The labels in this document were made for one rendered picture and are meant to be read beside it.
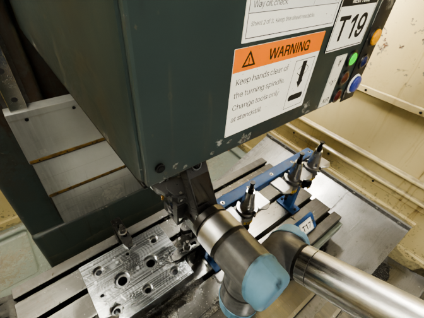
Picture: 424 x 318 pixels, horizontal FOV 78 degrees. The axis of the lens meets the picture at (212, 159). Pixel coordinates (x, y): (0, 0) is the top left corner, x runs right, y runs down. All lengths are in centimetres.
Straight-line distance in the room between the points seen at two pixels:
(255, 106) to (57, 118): 71
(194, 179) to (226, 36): 26
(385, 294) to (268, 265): 19
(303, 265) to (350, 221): 97
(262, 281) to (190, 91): 28
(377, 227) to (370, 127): 48
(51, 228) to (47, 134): 46
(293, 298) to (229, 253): 81
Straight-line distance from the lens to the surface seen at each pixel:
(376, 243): 148
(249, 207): 76
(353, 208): 152
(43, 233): 128
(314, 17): 36
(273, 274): 42
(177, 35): 23
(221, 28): 26
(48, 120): 94
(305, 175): 96
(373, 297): 51
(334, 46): 43
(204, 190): 47
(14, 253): 167
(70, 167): 106
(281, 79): 35
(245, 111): 32
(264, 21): 29
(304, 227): 117
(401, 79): 129
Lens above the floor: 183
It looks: 41 degrees down
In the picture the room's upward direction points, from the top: 5 degrees clockwise
